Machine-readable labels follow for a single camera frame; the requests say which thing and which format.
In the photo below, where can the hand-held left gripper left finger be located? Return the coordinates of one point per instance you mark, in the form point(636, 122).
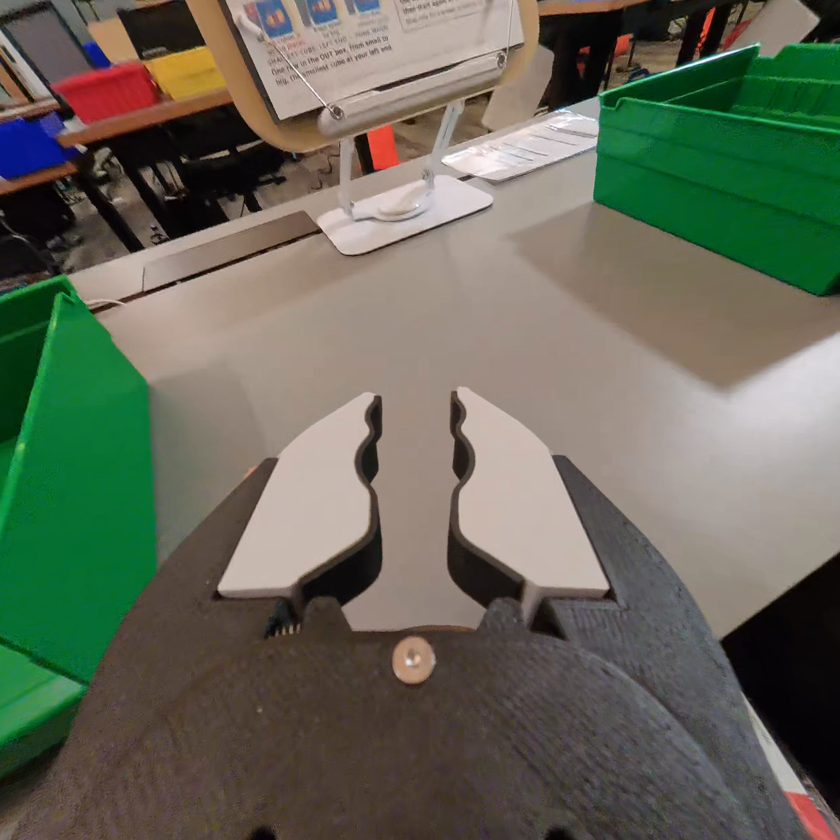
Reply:
point(308, 512)

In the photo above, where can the grey desk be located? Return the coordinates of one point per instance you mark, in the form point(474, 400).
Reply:
point(459, 315)

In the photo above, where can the wooden table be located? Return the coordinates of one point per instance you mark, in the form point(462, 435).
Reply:
point(144, 115)
point(33, 177)

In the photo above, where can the orange traffic cone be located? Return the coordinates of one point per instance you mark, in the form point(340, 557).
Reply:
point(384, 148)

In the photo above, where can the printed paper sheet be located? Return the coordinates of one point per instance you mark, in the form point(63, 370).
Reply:
point(525, 148)

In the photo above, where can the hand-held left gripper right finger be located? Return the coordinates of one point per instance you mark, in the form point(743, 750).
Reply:
point(525, 512)

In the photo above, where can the green plastic bin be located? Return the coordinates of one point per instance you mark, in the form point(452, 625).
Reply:
point(709, 184)
point(79, 492)

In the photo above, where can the red plastic bin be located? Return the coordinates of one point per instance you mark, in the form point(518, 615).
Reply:
point(105, 92)

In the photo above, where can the illustrated instruction sheet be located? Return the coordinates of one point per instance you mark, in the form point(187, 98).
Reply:
point(367, 46)

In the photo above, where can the black monitor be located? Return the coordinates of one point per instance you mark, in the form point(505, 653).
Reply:
point(157, 29)

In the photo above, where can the blue plastic bin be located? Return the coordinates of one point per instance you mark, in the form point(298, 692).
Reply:
point(33, 148)

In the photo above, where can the yellow plastic bin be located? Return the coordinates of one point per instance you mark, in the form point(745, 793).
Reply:
point(187, 72)

